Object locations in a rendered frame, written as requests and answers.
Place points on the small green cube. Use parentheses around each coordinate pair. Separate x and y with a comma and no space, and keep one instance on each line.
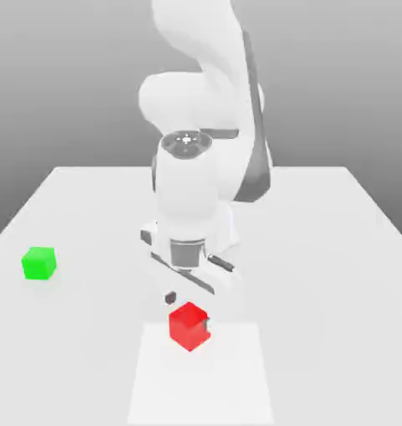
(39,263)

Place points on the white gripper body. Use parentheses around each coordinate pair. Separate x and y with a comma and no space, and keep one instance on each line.
(200,283)

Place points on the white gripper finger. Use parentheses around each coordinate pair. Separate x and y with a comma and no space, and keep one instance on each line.
(170,297)
(207,324)

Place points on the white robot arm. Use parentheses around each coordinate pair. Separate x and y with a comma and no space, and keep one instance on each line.
(187,186)

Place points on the small red cube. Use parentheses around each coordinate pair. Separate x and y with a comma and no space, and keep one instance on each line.
(187,327)

